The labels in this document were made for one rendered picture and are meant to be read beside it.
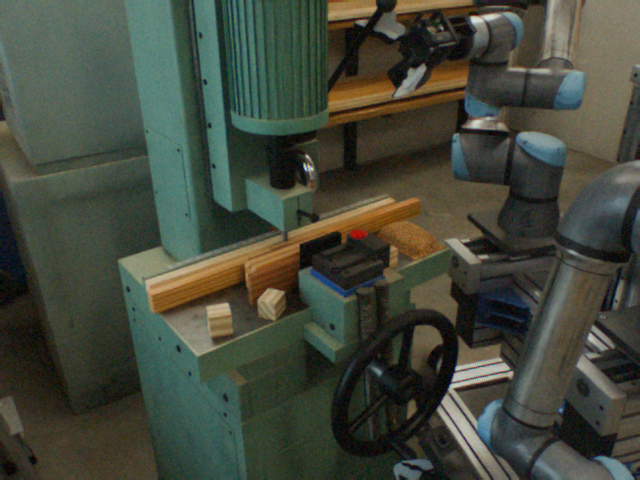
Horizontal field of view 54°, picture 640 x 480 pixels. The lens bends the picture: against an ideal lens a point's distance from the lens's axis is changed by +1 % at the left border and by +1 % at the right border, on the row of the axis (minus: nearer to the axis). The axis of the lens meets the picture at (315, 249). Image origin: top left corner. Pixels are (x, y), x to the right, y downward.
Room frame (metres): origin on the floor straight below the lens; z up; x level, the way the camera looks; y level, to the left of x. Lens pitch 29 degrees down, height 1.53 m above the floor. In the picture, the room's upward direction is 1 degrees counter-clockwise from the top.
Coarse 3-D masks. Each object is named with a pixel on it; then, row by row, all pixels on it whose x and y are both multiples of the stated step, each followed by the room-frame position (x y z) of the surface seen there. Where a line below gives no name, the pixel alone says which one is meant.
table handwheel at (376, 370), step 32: (416, 320) 0.83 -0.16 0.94; (448, 320) 0.88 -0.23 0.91; (448, 352) 0.89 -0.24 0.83; (352, 384) 0.75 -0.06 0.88; (384, 384) 0.82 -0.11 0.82; (416, 384) 0.82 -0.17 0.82; (448, 384) 0.89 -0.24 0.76; (416, 416) 0.86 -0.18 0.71; (352, 448) 0.75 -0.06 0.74; (384, 448) 0.80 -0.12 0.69
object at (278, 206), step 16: (256, 176) 1.15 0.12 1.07; (256, 192) 1.12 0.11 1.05; (272, 192) 1.07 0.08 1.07; (288, 192) 1.07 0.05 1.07; (304, 192) 1.07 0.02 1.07; (256, 208) 1.12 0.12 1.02; (272, 208) 1.07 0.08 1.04; (288, 208) 1.05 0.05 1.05; (304, 208) 1.07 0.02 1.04; (288, 224) 1.05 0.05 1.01; (304, 224) 1.07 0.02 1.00
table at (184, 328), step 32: (448, 256) 1.15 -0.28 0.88; (224, 288) 1.00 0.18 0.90; (160, 320) 0.92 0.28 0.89; (192, 320) 0.90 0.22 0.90; (256, 320) 0.90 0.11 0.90; (288, 320) 0.90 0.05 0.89; (192, 352) 0.81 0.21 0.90; (224, 352) 0.83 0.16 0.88; (256, 352) 0.86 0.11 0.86; (352, 352) 0.87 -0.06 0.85
